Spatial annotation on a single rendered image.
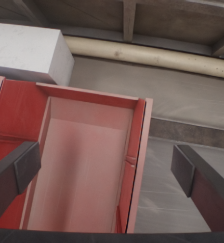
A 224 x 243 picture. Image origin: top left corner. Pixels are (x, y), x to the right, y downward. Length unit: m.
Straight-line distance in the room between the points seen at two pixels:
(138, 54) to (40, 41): 0.18
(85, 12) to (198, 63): 0.23
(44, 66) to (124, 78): 0.16
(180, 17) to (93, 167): 0.29
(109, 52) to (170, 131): 0.19
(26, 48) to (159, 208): 0.35
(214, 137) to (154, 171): 0.14
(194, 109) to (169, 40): 0.14
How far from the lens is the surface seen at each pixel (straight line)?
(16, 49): 0.33
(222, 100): 0.42
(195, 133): 0.38
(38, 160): 0.17
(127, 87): 0.37
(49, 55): 0.30
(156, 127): 0.36
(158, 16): 0.33
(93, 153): 0.34
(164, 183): 0.36
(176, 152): 0.16
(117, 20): 0.35
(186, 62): 0.38
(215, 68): 0.40
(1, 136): 0.26
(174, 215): 0.38
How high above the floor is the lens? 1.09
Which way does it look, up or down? 80 degrees down
